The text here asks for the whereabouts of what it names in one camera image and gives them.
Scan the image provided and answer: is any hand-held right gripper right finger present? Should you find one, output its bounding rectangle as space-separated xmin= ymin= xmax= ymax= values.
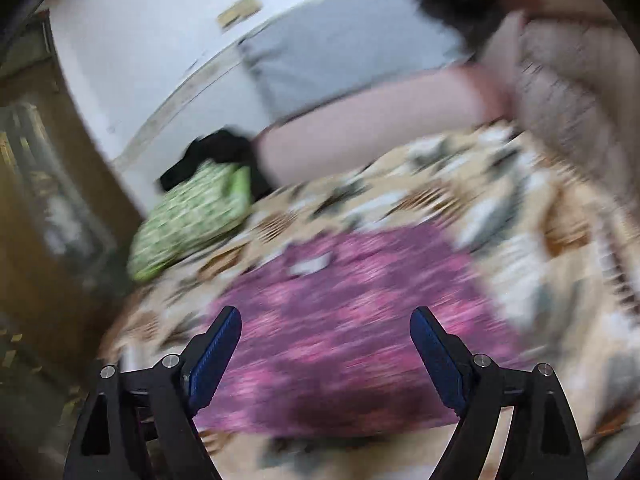
xmin=409 ymin=306 xmax=589 ymax=480

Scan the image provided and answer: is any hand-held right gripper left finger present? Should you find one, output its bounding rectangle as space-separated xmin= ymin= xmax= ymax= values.
xmin=64 ymin=305 xmax=243 ymax=480

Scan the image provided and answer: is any purple floral shirt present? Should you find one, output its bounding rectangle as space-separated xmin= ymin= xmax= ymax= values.
xmin=192 ymin=222 xmax=531 ymax=438

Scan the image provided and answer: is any floral beige blanket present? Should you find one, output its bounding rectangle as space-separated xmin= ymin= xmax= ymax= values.
xmin=97 ymin=122 xmax=640 ymax=480

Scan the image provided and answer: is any green patterned pillow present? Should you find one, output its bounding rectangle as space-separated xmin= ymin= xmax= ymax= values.
xmin=127 ymin=160 xmax=252 ymax=282

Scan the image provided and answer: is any black cloth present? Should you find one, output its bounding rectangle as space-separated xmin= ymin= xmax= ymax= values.
xmin=159 ymin=129 xmax=273 ymax=201

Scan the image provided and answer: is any pink headboard cushion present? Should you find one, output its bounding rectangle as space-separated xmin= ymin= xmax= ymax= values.
xmin=252 ymin=10 xmax=526 ymax=188

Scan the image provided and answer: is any striped floral pillow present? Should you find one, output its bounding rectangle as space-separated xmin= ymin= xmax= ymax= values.
xmin=515 ymin=5 xmax=640 ymax=221

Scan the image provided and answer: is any grey pillow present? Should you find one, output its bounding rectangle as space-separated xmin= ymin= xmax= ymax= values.
xmin=239 ymin=0 xmax=473 ymax=123

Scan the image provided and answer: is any gold wall switch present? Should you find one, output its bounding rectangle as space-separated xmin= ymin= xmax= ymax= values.
xmin=217 ymin=0 xmax=264 ymax=28

